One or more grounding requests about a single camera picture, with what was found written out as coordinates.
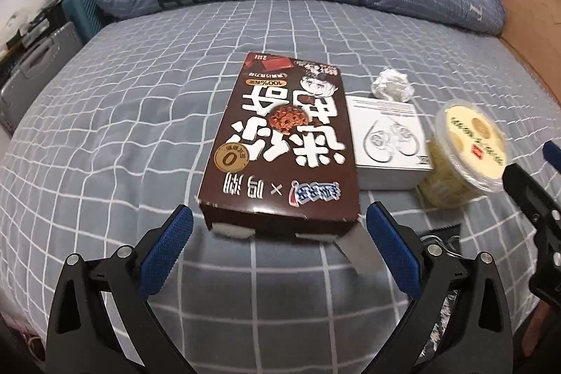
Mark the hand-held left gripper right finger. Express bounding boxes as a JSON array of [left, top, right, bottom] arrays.
[[366, 202, 527, 374]]

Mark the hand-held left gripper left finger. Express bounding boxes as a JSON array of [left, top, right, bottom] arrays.
[[46, 204, 198, 374]]

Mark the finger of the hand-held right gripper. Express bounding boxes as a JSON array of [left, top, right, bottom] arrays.
[[543, 140, 561, 166], [503, 164, 561, 226]]

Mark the yellow cup with lid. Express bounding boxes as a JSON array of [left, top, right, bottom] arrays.
[[416, 98, 507, 211]]

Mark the white earphone box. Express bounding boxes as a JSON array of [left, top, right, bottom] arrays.
[[344, 95, 435, 191]]

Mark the brown chocolate box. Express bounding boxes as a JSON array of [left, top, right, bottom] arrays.
[[196, 52, 383, 277]]

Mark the white tissue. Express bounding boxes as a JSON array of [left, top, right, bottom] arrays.
[[372, 68, 415, 103]]

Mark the grey checked bed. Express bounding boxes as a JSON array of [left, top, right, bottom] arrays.
[[0, 0, 561, 357]]

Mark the wooden headboard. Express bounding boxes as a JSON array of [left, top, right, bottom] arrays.
[[488, 0, 561, 113]]

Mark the grey suitcase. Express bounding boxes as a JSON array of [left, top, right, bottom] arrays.
[[0, 21, 85, 138]]

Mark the teal suitcase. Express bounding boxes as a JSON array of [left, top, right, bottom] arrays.
[[61, 0, 108, 44]]

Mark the white plastic object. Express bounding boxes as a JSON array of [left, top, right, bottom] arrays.
[[0, 10, 31, 50]]

